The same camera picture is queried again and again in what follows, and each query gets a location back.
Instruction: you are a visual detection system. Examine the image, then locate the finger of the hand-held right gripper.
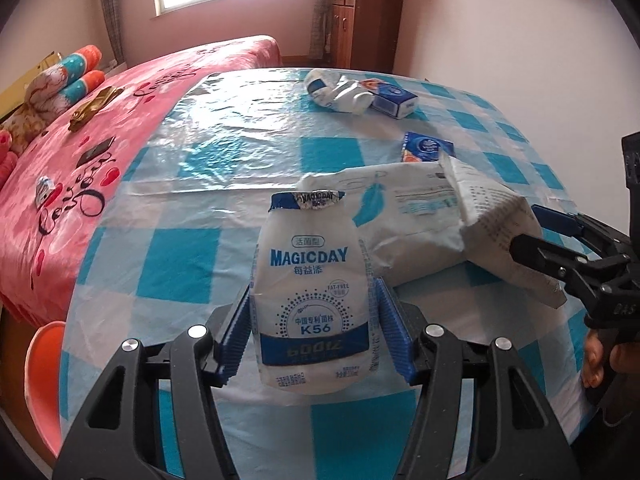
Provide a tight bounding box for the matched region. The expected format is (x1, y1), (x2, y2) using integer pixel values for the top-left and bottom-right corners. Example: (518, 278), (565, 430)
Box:
(531, 204), (632, 257)
(509, 231), (635, 292)

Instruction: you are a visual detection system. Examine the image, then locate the yellow headboard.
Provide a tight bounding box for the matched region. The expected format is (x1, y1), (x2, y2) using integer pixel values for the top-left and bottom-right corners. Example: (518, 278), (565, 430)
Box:
(0, 51), (63, 111)

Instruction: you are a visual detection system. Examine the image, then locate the blue checked plastic tablecloth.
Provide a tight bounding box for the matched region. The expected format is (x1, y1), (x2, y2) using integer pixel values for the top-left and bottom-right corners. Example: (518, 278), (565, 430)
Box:
(59, 66), (593, 480)

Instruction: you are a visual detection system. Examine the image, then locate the crushed plastic bottle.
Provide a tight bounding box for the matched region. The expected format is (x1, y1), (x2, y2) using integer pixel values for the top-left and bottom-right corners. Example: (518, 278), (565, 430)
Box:
(304, 67), (346, 107)

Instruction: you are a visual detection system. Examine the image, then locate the gold cloth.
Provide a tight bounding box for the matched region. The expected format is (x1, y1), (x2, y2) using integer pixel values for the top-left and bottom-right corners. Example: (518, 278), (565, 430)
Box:
(67, 86), (125, 132)

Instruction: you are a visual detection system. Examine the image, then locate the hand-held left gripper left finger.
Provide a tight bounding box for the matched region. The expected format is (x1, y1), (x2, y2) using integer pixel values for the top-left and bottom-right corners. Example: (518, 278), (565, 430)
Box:
(52, 282), (251, 480)

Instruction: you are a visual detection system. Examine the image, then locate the orange plastic stool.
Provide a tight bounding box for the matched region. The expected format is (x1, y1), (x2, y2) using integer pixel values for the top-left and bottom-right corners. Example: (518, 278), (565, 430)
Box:
(25, 321), (68, 456)

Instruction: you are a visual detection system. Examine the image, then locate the floral pillow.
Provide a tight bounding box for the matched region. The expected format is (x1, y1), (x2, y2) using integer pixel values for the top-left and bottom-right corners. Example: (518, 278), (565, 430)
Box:
(0, 105), (48, 156)

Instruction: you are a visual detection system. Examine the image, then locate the brown wooden cabinet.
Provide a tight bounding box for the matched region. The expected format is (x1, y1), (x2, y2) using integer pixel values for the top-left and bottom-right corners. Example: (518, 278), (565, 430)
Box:
(327, 0), (404, 73)

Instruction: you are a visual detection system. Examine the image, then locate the blue milk carton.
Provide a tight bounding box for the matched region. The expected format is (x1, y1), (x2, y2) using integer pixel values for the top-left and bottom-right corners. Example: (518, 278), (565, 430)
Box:
(362, 77), (419, 120)

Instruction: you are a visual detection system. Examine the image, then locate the small white plastic bottle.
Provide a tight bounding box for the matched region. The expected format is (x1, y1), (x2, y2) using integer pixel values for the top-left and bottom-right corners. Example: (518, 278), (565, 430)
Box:
(332, 76), (375, 115)

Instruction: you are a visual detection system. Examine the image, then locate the white yogurt drink bottle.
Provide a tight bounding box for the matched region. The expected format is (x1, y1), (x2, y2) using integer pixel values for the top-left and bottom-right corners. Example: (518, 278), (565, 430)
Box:
(248, 187), (381, 395)

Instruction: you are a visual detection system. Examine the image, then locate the folded orange teal quilt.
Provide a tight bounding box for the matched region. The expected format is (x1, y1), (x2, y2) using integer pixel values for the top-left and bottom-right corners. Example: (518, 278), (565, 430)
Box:
(22, 45), (107, 116)

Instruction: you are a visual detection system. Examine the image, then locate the pink printed bed blanket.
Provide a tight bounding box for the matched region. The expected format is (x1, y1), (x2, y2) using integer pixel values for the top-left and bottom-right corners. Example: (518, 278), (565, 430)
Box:
(0, 35), (281, 326)

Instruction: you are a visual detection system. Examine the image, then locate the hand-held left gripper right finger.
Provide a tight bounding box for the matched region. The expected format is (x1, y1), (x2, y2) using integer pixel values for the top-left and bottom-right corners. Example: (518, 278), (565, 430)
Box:
(374, 276), (591, 480)

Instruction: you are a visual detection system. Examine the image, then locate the checked curtain beside window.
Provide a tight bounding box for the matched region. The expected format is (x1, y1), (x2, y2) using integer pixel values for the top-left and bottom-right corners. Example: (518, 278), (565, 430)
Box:
(97, 0), (128, 68)

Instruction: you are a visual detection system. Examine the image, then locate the large white plastic bag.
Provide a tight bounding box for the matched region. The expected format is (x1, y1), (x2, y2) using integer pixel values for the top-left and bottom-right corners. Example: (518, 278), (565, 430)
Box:
(298, 152), (568, 309)

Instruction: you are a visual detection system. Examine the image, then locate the small crumpled packet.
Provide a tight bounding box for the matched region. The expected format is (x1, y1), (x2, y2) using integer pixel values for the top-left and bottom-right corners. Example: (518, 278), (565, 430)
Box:
(36, 176), (57, 207)

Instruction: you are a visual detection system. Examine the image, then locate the black phone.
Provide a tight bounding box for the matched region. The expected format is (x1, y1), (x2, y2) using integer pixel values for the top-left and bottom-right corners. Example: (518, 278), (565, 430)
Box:
(76, 137), (116, 167)

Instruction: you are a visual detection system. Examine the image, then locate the checked curtain beside cabinet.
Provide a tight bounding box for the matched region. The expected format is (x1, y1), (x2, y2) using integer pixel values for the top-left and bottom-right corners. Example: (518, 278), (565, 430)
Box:
(310, 0), (336, 61)

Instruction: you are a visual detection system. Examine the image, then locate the person's right hand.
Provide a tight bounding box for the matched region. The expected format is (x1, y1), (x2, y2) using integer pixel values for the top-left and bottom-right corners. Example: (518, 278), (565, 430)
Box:
(580, 331), (640, 390)

